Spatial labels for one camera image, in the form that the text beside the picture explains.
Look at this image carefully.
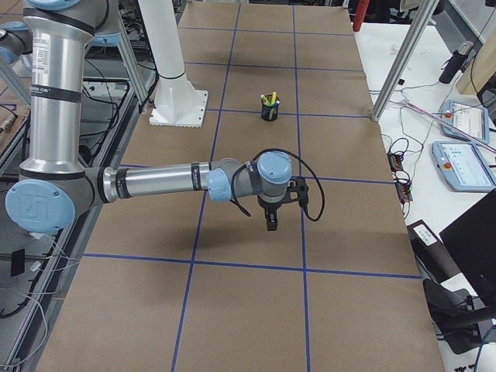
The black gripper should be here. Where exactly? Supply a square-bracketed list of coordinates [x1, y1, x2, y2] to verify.
[258, 198, 284, 231]

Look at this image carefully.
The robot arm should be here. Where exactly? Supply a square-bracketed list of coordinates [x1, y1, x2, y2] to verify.
[1, 21, 33, 64]
[5, 1, 292, 234]

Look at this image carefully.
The black mesh pen cup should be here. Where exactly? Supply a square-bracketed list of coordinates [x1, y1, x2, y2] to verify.
[260, 100, 280, 122]

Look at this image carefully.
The orange black connector strip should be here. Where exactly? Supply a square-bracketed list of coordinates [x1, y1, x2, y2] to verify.
[387, 152, 412, 204]

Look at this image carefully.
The near teach pendant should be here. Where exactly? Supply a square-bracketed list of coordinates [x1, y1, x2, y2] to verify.
[431, 141, 495, 193]

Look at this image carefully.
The teach pendant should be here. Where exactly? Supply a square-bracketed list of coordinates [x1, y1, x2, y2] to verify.
[439, 100, 490, 144]
[431, 141, 495, 193]

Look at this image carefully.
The black monitor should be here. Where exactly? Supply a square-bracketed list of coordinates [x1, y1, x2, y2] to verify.
[440, 191, 495, 305]

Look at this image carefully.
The far teach pendant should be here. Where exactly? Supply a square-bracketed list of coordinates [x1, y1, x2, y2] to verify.
[439, 100, 490, 144]

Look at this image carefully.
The red cylinder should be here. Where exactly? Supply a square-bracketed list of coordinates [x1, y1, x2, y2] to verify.
[353, 0, 370, 32]

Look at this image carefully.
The black water bottle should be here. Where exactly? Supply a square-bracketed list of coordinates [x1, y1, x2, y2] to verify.
[439, 40, 474, 84]

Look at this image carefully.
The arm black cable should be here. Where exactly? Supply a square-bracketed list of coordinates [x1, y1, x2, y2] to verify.
[228, 149, 327, 222]

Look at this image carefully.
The white pedestal column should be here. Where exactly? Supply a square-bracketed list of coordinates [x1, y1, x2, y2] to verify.
[139, 0, 208, 128]

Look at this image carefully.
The aluminium frame post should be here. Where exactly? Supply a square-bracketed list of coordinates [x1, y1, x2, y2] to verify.
[370, 0, 438, 122]

